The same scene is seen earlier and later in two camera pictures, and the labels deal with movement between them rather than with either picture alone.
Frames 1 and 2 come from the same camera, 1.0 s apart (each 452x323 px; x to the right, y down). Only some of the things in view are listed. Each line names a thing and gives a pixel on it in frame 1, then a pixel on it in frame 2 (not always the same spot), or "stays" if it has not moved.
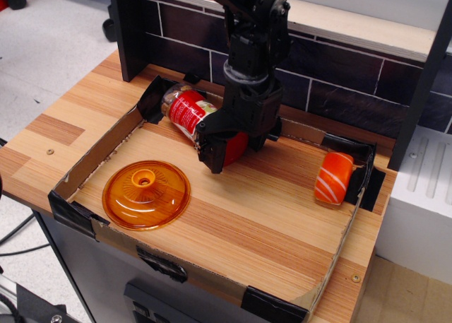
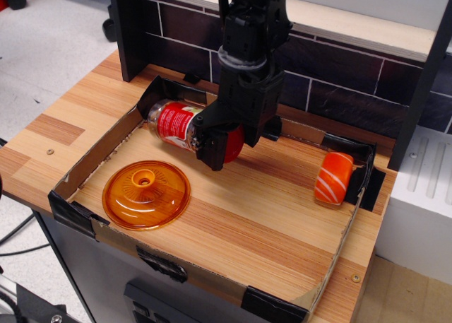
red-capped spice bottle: x=186 y=106 to x=173 y=122
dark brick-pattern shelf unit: x=371 y=61 stays
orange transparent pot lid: x=146 y=195 stays
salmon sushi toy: x=334 y=174 stays
